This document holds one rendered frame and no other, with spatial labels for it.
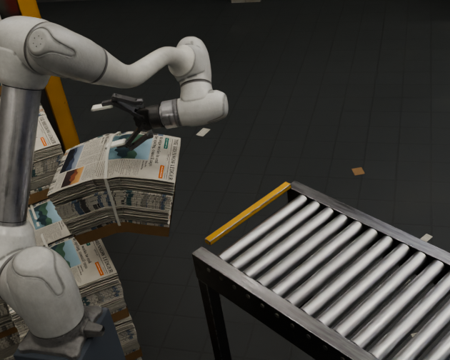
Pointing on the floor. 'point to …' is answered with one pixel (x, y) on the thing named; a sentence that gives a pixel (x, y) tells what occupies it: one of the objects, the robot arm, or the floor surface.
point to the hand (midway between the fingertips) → (102, 126)
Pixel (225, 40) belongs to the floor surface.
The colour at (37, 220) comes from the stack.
